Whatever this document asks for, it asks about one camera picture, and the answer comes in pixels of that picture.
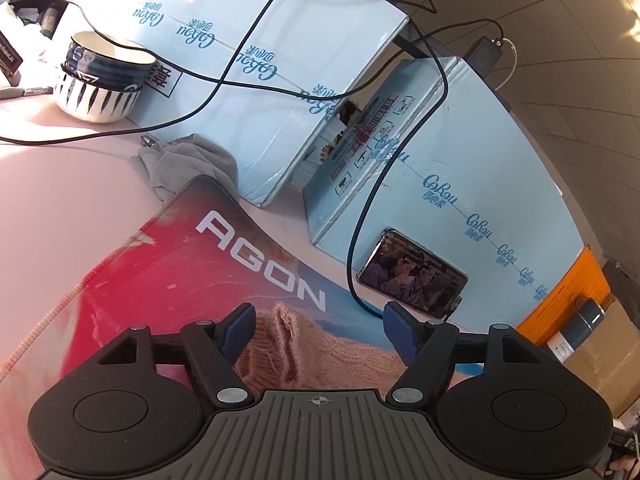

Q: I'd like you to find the orange cardboard box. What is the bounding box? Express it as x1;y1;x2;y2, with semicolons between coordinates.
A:
516;245;611;344

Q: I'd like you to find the blue white ceramic bowl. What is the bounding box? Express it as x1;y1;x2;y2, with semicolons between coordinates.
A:
53;32;156;124

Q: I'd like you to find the white charging cable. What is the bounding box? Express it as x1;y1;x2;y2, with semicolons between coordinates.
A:
491;37;519;92

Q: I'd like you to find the pink knitted sweater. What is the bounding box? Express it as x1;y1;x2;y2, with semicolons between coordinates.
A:
234;304;406;396

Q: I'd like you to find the person's right hand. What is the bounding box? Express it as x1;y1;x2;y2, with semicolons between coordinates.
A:
603;455;640;480

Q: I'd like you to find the AGON printed desk mat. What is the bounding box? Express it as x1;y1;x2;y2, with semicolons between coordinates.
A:
0;173;486;480

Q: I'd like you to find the spare handheld gripper device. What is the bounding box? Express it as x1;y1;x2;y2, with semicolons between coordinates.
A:
0;32;23;87

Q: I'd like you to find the grey cloth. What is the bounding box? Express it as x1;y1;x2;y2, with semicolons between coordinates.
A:
130;134;240;203

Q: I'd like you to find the black power adapter right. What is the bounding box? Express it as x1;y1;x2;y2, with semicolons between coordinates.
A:
463;36;503;79

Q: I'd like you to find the smartphone playing video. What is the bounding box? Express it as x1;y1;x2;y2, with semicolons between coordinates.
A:
357;229;468;320

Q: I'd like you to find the grey marker pen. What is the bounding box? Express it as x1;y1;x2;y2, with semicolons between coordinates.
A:
0;87;53;101

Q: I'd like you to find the large light blue carton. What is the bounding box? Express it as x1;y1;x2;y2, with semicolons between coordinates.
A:
304;58;584;332

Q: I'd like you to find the dark blue thermos bottle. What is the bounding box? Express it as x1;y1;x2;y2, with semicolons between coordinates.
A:
546;297;605;363

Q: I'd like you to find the black phone charging cable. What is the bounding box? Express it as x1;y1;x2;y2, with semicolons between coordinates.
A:
259;0;507;322

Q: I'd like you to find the brown cardboard box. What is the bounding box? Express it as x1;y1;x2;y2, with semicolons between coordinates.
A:
564;261;640;418

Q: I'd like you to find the left light blue carton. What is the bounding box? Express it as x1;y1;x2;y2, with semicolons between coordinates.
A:
51;0;407;206

